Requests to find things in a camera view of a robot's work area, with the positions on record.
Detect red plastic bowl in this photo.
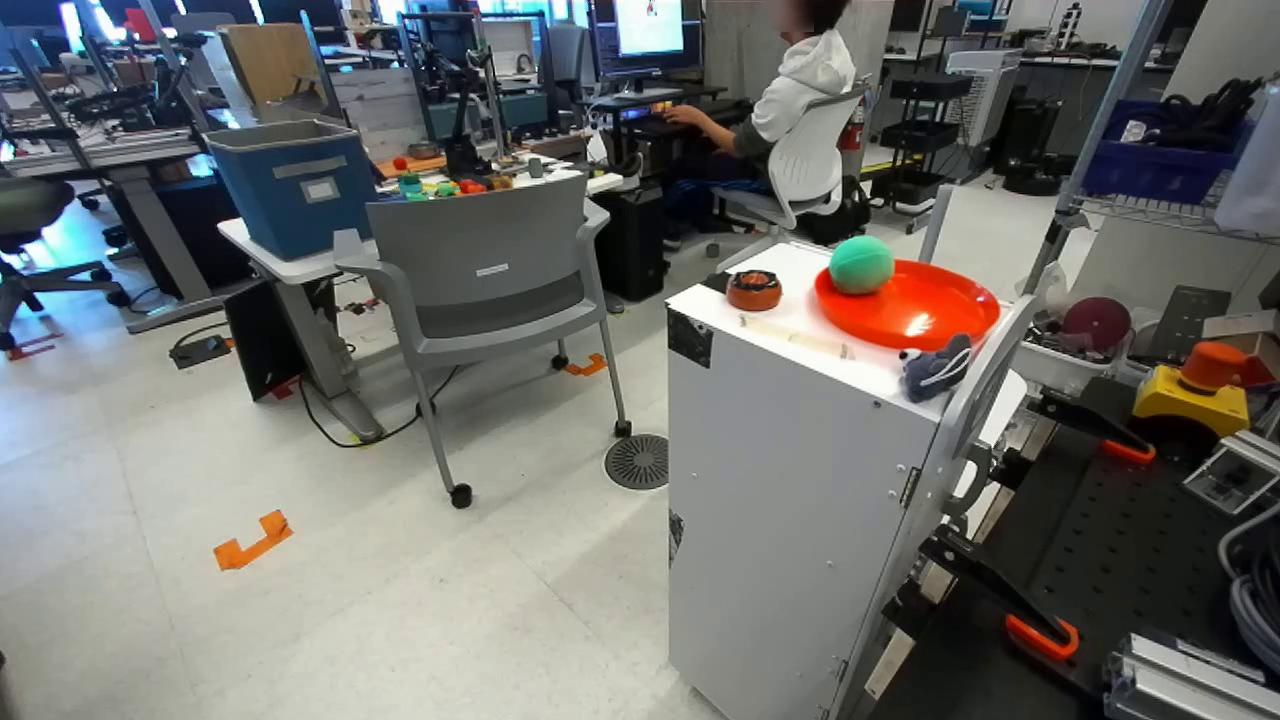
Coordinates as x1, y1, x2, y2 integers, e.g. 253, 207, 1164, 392
812, 260, 1006, 354

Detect white toy kitchen cabinet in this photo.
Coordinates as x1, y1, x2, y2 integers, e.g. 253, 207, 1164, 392
666, 234, 1058, 720

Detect black power brick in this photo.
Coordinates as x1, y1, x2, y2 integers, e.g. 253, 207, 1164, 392
170, 323, 237, 373

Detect round grey floor base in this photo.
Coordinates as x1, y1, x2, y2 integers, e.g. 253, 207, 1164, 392
599, 430, 674, 496

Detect grey desk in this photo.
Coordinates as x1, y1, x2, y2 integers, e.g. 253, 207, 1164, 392
0, 123, 266, 337

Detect black perforated breadboard table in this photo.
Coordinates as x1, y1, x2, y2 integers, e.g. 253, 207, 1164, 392
866, 382, 1280, 720

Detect silver corner bracket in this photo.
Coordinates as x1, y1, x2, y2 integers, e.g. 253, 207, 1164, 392
1182, 426, 1280, 518

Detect coiled black cable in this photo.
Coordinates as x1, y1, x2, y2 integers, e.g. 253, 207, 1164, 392
1214, 500, 1280, 672

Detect black rolling cart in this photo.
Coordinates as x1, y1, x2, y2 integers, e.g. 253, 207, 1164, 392
878, 73, 986, 203

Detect cardboard box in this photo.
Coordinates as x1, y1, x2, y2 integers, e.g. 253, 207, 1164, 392
218, 21, 333, 117

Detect yellow box red stop button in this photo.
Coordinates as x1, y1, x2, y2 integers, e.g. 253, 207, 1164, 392
1131, 338, 1274, 440

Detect orange-handled black clamp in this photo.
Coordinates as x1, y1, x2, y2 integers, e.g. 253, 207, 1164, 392
1026, 387, 1159, 471
925, 532, 1087, 672

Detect small brown bowl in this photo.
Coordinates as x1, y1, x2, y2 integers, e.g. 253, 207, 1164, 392
726, 268, 788, 315

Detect grey metal bracket plate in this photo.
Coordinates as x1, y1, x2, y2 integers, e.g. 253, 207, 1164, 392
1145, 279, 1235, 367

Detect aluminium extrusion rail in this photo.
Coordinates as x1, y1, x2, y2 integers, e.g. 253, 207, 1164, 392
1099, 632, 1280, 720

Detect computer monitor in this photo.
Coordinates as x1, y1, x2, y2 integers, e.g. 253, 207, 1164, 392
592, 0, 710, 78

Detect person in white hoodie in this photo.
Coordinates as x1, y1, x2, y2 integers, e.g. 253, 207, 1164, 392
653, 0, 870, 215

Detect black computer tower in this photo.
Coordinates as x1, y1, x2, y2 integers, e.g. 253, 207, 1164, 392
592, 184, 674, 302

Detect black office chair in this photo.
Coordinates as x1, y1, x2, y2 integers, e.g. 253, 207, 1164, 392
0, 172, 135, 354

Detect blue plastic crate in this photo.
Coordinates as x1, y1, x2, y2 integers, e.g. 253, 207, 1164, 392
1080, 94, 1266, 207

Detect green foam ball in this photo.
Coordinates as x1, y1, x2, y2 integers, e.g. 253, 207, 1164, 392
830, 232, 899, 299

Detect grey plastic chair on casters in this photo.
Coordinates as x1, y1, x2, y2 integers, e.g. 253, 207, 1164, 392
333, 172, 638, 512

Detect blue storage bin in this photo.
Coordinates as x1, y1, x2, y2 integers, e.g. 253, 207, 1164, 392
200, 117, 382, 265

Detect white mesh office chair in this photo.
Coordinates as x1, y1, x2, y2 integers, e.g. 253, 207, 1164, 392
714, 87, 871, 244

